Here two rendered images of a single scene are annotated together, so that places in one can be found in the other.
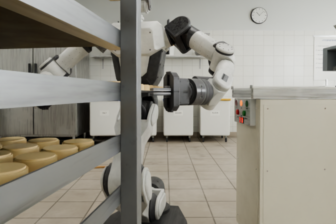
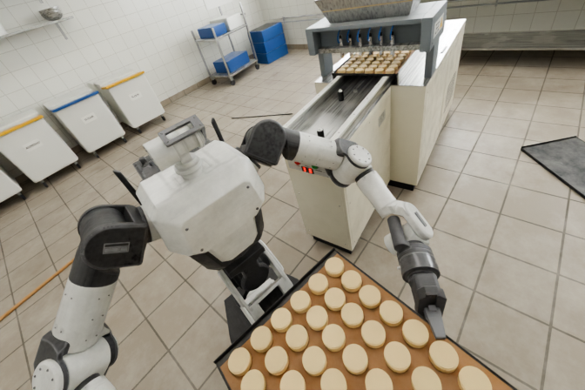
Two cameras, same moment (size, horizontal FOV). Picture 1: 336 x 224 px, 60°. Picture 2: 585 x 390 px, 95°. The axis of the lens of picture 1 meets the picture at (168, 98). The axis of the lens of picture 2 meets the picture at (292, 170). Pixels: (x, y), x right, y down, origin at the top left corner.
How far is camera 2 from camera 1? 1.13 m
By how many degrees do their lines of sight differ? 52
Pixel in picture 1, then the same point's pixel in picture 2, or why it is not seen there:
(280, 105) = not seen: hidden behind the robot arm
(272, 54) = not seen: outside the picture
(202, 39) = (317, 150)
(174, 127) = (97, 137)
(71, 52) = (92, 313)
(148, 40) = (249, 198)
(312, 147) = not seen: hidden behind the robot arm
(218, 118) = (143, 100)
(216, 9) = not seen: outside the picture
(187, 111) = (100, 110)
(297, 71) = (188, 4)
